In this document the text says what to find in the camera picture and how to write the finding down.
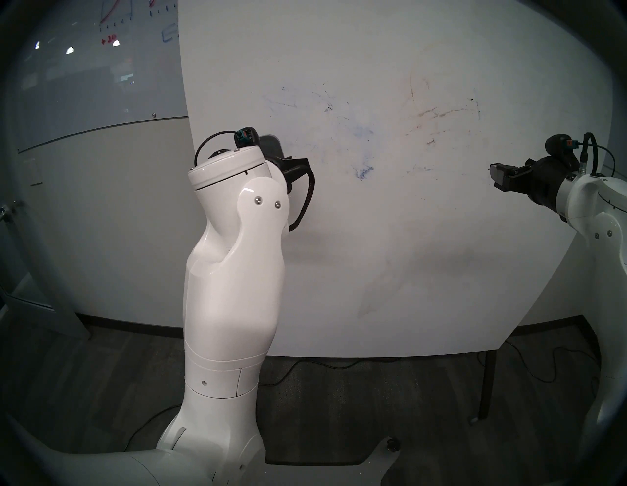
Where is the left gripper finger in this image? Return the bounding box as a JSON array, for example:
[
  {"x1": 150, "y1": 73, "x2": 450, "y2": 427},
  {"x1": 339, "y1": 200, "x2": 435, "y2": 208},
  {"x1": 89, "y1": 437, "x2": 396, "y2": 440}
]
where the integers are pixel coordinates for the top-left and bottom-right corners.
[{"x1": 282, "y1": 157, "x2": 311, "y2": 184}]

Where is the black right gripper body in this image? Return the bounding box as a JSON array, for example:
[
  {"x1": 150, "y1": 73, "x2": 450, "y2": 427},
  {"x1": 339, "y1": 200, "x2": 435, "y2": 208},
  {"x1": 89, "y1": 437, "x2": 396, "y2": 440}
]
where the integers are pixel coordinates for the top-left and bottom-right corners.
[{"x1": 524, "y1": 156, "x2": 579, "y2": 210}]

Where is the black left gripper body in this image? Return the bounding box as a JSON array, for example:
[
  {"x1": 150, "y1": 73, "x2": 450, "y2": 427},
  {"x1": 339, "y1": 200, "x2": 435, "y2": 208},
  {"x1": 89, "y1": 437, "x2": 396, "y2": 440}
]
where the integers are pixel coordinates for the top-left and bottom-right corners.
[{"x1": 265, "y1": 154, "x2": 290, "y2": 183}]

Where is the white freestanding whiteboard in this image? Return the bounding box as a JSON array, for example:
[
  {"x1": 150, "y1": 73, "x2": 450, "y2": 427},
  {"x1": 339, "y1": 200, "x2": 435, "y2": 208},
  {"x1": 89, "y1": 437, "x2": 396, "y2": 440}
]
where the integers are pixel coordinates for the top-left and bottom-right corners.
[{"x1": 179, "y1": 0, "x2": 616, "y2": 359}]

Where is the black whiteboard stand leg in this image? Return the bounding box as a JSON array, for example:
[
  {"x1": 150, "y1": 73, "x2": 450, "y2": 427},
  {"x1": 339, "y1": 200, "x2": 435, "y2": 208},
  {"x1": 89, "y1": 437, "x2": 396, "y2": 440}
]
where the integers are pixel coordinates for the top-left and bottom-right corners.
[{"x1": 478, "y1": 350, "x2": 498, "y2": 425}]

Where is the thick braided left arm cable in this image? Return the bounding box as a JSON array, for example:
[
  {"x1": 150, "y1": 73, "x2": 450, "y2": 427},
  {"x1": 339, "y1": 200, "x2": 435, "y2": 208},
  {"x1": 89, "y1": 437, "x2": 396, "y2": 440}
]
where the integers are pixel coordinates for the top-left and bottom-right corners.
[{"x1": 288, "y1": 169, "x2": 315, "y2": 232}]

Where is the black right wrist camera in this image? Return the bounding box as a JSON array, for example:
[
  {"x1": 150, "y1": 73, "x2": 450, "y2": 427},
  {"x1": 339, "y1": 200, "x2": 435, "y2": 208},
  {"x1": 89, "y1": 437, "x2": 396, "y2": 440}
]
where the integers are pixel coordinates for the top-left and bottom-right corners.
[{"x1": 545, "y1": 134, "x2": 581, "y2": 170}]

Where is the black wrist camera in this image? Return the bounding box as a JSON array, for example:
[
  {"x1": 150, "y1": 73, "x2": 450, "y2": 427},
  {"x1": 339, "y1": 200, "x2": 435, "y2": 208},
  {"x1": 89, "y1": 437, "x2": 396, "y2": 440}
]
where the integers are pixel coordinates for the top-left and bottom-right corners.
[
  {"x1": 234, "y1": 126, "x2": 261, "y2": 149},
  {"x1": 545, "y1": 134, "x2": 581, "y2": 170}
]

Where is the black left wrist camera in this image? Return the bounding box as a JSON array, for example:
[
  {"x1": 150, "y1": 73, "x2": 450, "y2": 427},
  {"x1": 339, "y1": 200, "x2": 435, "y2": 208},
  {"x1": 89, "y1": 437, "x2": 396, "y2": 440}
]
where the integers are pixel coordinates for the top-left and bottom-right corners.
[{"x1": 234, "y1": 126, "x2": 261, "y2": 149}]

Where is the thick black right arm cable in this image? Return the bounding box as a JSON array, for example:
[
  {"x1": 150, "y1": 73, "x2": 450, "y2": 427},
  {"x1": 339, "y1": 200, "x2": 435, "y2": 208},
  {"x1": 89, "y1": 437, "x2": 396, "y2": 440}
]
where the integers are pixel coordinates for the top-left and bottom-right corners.
[{"x1": 579, "y1": 132, "x2": 600, "y2": 175}]

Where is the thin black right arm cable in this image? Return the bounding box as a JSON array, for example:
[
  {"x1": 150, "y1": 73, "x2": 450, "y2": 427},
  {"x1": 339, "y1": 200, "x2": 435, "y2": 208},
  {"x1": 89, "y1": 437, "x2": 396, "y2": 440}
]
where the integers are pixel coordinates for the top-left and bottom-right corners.
[{"x1": 595, "y1": 145, "x2": 617, "y2": 178}]

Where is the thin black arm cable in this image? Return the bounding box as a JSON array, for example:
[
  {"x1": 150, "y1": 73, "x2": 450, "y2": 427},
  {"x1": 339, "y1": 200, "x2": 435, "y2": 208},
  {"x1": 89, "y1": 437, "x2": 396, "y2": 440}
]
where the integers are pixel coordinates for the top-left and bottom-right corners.
[
  {"x1": 595, "y1": 145, "x2": 617, "y2": 178},
  {"x1": 193, "y1": 130, "x2": 239, "y2": 168}
]

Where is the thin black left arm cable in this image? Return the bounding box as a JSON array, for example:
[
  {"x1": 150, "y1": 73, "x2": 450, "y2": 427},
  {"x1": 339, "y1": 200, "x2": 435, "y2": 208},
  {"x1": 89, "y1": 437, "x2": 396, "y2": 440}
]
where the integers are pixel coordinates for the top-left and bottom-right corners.
[{"x1": 193, "y1": 130, "x2": 239, "y2": 168}]

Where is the black floor cable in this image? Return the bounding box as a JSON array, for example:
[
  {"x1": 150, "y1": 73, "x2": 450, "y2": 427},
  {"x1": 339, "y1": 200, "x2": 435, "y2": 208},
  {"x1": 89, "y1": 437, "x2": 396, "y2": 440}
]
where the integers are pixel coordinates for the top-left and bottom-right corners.
[
  {"x1": 504, "y1": 340, "x2": 601, "y2": 384},
  {"x1": 125, "y1": 404, "x2": 183, "y2": 451},
  {"x1": 259, "y1": 359, "x2": 392, "y2": 388}
]

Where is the glass wall board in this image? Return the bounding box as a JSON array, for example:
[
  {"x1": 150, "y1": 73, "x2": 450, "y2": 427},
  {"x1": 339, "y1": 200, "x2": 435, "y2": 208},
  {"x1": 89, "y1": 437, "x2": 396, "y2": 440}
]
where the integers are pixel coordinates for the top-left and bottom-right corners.
[{"x1": 16, "y1": 0, "x2": 190, "y2": 153}]

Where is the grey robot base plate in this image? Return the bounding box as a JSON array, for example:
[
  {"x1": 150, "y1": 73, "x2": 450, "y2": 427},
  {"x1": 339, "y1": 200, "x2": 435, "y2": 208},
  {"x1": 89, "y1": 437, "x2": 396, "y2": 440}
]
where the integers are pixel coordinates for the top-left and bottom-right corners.
[{"x1": 265, "y1": 436, "x2": 403, "y2": 486}]

